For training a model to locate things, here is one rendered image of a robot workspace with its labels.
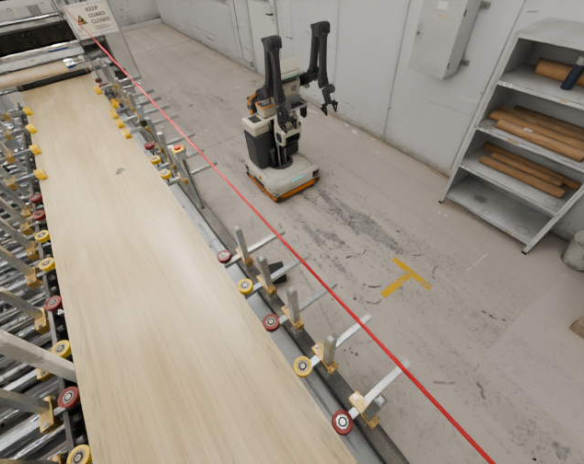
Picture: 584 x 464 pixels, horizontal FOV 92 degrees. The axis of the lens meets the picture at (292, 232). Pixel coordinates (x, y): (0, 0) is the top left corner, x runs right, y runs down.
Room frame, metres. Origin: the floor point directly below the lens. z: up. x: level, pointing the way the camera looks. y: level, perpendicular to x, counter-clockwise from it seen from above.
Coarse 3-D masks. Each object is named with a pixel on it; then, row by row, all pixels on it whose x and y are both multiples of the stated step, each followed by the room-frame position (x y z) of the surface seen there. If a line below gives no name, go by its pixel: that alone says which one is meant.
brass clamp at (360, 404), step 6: (360, 396) 0.24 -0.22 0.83; (354, 402) 0.21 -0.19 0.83; (360, 402) 0.21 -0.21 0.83; (366, 402) 0.21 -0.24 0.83; (360, 408) 0.19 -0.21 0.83; (360, 414) 0.17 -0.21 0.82; (366, 420) 0.15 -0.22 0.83; (372, 420) 0.15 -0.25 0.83; (378, 420) 0.15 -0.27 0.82; (372, 426) 0.13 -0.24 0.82
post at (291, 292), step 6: (288, 288) 0.60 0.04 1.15; (294, 288) 0.60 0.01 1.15; (288, 294) 0.58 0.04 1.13; (294, 294) 0.58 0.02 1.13; (288, 300) 0.59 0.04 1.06; (294, 300) 0.58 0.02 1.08; (288, 306) 0.60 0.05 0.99; (294, 306) 0.58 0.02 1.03; (294, 312) 0.57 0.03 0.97; (294, 318) 0.57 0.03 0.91; (294, 330) 0.58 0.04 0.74; (300, 330) 0.59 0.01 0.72
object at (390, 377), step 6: (408, 360) 0.36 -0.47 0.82; (396, 366) 0.34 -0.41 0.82; (396, 372) 0.32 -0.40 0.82; (384, 378) 0.29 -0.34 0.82; (390, 378) 0.29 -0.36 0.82; (378, 384) 0.28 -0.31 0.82; (384, 384) 0.27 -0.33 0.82; (372, 390) 0.25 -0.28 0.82; (378, 390) 0.25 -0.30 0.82; (366, 396) 0.24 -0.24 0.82; (372, 396) 0.23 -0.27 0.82; (354, 408) 0.20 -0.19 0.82; (354, 414) 0.17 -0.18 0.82
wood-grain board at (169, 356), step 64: (64, 128) 2.75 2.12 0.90; (64, 192) 1.73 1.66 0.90; (128, 192) 1.65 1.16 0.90; (64, 256) 1.11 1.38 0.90; (128, 256) 1.06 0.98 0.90; (192, 256) 1.01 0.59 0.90; (128, 320) 0.65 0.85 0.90; (192, 320) 0.61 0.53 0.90; (256, 320) 0.58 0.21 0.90; (128, 384) 0.35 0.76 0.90; (192, 384) 0.33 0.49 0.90; (256, 384) 0.30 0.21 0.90; (128, 448) 0.13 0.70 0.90; (192, 448) 0.11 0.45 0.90; (256, 448) 0.09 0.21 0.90; (320, 448) 0.07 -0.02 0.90
